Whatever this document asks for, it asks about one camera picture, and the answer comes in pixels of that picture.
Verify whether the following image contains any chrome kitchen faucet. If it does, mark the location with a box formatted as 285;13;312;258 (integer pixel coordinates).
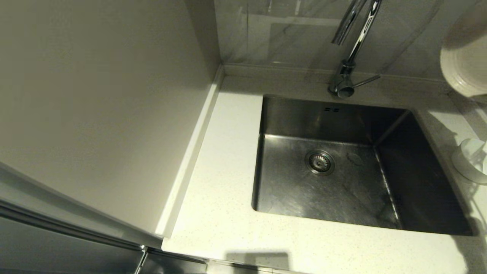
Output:
328;0;383;99

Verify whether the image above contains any beige tall cabinet side panel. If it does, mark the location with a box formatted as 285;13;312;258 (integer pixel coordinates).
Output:
0;0;225;250

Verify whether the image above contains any beige round plate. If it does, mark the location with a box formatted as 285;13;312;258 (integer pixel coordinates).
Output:
440;10;487;97

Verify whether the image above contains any grey under-counter cabinet front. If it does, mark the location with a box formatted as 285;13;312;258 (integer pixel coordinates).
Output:
137;249;208;274

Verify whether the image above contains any grey tall cabinet door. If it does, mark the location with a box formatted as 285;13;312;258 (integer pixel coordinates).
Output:
0;202;147;274

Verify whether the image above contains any white bowl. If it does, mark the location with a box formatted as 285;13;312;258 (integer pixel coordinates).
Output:
451;138;487;185

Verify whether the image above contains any round metal drain strainer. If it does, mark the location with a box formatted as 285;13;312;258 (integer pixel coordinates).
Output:
304;149;336;176

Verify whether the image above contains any stainless steel sink basin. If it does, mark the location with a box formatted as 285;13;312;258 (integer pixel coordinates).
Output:
251;94;476;236

